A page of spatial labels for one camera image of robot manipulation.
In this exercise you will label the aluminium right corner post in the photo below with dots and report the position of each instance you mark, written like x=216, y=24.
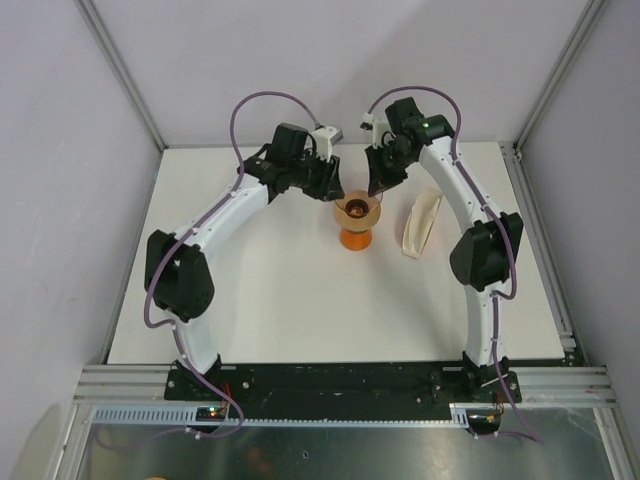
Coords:
x=575, y=43

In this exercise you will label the wooden and orange dripper stand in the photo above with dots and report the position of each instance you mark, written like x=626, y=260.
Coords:
x=355, y=241

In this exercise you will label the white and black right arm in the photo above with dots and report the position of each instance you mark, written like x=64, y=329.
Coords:
x=482, y=261

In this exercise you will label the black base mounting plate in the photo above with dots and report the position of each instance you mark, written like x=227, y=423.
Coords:
x=369, y=392

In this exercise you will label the aluminium frame rail front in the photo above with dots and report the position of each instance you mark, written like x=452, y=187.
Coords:
x=542, y=387

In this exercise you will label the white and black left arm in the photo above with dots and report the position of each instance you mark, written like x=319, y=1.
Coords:
x=178, y=276

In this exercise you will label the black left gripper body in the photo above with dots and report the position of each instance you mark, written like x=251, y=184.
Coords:
x=308, y=175

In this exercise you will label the cream coffee filter holder stack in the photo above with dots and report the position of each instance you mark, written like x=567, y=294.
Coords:
x=420, y=222

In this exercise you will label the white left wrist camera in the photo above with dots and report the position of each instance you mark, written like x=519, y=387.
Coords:
x=326, y=137

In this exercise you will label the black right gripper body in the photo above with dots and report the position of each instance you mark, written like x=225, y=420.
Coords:
x=389, y=159

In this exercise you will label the aluminium corner post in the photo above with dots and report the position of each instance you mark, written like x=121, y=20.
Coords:
x=575, y=43
x=114, y=59

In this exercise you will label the aluminium left corner post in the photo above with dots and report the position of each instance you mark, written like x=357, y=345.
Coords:
x=114, y=59

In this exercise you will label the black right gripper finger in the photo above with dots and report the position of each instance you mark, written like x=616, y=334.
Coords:
x=377, y=181
x=392, y=180

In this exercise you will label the clear pink plastic dripper cone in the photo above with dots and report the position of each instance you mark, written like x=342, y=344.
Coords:
x=357, y=212

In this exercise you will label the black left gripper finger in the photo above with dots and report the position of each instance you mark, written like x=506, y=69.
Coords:
x=329, y=194
x=333, y=175

